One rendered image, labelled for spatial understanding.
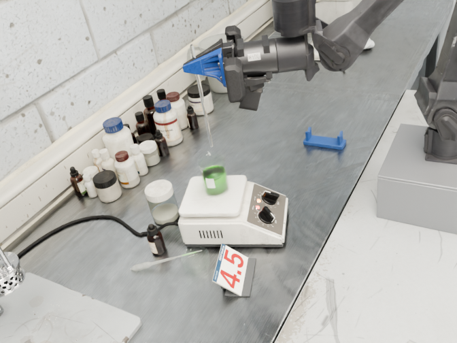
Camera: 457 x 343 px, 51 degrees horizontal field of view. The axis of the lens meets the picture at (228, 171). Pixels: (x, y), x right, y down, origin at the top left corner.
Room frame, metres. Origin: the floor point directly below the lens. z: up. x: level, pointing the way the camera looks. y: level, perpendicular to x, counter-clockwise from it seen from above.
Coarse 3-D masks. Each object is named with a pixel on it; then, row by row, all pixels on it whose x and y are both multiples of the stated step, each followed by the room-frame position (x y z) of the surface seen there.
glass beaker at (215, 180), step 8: (208, 152) 0.80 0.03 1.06; (200, 160) 0.78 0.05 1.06; (208, 160) 0.79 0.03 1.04; (216, 160) 0.79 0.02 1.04; (224, 160) 0.76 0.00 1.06; (200, 168) 0.76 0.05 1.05; (208, 168) 0.75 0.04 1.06; (216, 168) 0.75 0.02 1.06; (224, 168) 0.76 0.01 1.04; (208, 176) 0.75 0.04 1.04; (216, 176) 0.75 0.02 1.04; (224, 176) 0.76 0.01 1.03; (208, 184) 0.75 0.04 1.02; (216, 184) 0.75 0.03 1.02; (224, 184) 0.75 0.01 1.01; (208, 192) 0.75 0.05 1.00; (216, 192) 0.75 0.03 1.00; (224, 192) 0.75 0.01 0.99
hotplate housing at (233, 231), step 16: (176, 224) 0.76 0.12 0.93; (192, 224) 0.71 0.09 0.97; (208, 224) 0.70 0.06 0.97; (224, 224) 0.69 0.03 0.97; (240, 224) 0.68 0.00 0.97; (192, 240) 0.71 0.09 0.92; (208, 240) 0.70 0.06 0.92; (224, 240) 0.69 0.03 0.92; (240, 240) 0.68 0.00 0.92; (256, 240) 0.68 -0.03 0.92; (272, 240) 0.67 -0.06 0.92
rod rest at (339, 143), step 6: (306, 132) 1.00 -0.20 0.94; (342, 132) 0.97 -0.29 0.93; (306, 138) 1.00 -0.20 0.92; (312, 138) 1.01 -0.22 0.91; (318, 138) 1.01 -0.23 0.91; (324, 138) 1.00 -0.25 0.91; (330, 138) 1.00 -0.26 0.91; (336, 138) 0.99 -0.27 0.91; (342, 138) 0.97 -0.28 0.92; (306, 144) 1.00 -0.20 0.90; (312, 144) 0.99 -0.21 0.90; (318, 144) 0.98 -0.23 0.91; (324, 144) 0.97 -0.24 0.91; (330, 144) 0.97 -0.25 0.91; (336, 144) 0.96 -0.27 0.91; (342, 144) 0.96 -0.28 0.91
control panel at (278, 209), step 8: (256, 184) 0.80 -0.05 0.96; (256, 192) 0.77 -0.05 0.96; (256, 200) 0.75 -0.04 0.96; (280, 200) 0.77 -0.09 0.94; (256, 208) 0.72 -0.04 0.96; (272, 208) 0.74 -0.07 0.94; (280, 208) 0.74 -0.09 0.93; (248, 216) 0.70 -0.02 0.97; (256, 216) 0.70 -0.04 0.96; (280, 216) 0.72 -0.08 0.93; (256, 224) 0.68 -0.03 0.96; (264, 224) 0.69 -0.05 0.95; (272, 224) 0.69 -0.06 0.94; (280, 224) 0.70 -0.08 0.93; (280, 232) 0.68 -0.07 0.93
